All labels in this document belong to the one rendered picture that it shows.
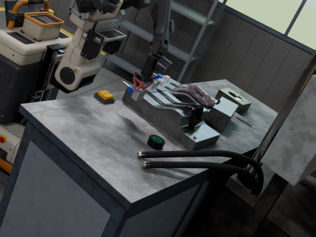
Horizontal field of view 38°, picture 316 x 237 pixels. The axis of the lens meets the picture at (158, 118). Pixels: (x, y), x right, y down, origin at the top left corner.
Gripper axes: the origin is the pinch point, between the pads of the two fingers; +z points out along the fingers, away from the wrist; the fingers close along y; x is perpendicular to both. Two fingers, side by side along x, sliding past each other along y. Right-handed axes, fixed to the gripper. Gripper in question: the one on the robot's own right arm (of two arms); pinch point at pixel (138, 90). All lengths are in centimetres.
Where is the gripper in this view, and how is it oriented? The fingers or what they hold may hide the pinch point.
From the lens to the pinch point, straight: 228.3
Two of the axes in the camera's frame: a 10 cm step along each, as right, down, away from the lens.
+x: -7.1, -5.6, 4.2
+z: -4.0, 8.2, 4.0
